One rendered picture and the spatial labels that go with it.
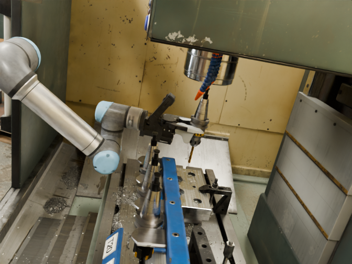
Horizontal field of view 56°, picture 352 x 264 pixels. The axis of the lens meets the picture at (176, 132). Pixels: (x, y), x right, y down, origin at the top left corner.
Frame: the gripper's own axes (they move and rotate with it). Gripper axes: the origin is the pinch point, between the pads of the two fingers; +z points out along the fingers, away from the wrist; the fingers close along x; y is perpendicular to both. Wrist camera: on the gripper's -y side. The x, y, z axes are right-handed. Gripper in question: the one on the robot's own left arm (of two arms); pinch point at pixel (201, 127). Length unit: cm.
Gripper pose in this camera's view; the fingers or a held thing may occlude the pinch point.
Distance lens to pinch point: 108.7
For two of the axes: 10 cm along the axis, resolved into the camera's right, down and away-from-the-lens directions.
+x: -1.4, 3.4, -9.3
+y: -1.8, 9.2, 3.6
